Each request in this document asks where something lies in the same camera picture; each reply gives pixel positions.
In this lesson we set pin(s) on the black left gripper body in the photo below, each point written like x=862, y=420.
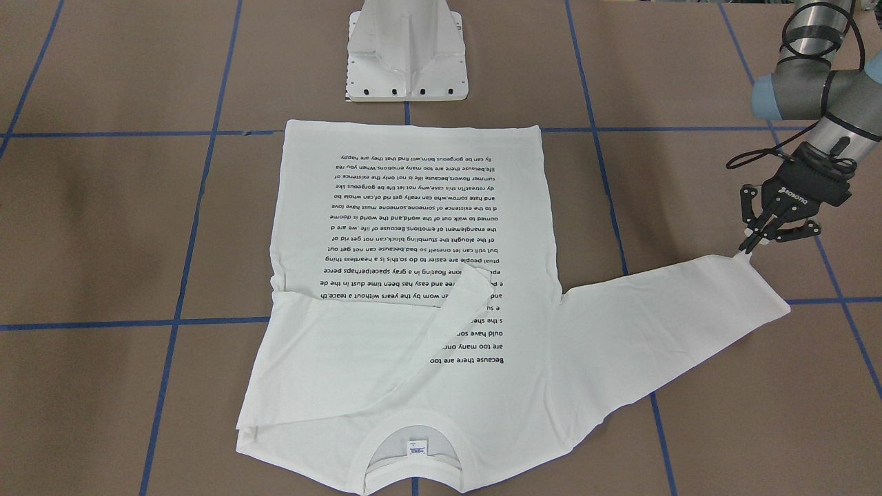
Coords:
x=797, y=193

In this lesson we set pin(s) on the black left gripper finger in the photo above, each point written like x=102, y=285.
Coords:
x=772, y=212

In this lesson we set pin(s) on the white long-sleeve printed shirt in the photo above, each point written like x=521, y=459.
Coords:
x=419, y=328

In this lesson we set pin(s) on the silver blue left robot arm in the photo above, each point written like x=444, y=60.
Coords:
x=844, y=110

